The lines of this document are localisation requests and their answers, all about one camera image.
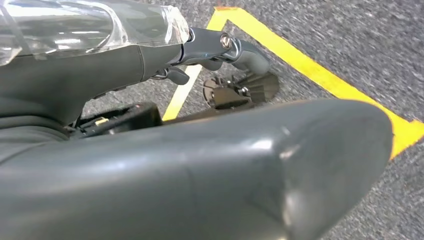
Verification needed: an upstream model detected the yellow floor tape marking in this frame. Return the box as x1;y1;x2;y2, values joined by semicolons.
161;5;424;161

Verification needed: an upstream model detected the black robot foot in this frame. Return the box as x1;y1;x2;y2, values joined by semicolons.
202;71;281;111

